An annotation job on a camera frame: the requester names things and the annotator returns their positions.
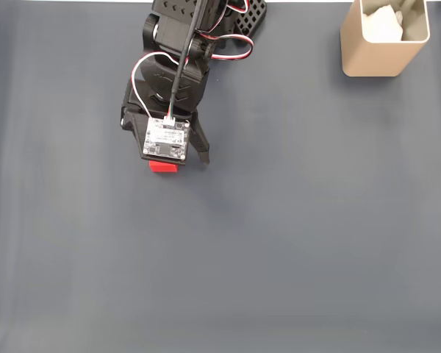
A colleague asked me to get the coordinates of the red cube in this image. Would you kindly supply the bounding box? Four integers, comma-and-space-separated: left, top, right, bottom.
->
148, 160, 179, 174

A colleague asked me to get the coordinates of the beige rectangular box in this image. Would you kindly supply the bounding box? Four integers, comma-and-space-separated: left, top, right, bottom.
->
340, 0, 431, 78

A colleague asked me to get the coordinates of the blue-grey table mat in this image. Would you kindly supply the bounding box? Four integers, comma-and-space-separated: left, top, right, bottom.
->
0, 1, 441, 353

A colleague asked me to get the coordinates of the white crumpled tissue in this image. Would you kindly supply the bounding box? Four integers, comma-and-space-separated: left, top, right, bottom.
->
362, 4, 405, 42

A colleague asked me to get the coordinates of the white red black servo cable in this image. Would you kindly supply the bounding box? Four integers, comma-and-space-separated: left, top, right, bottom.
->
193, 32, 255, 62
131, 51, 180, 123

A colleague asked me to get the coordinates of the bare camera circuit board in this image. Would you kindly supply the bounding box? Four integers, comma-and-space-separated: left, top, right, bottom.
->
142, 115, 190, 166

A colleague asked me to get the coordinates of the black camera cable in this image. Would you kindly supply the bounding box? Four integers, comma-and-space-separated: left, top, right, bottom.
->
168, 0, 207, 119

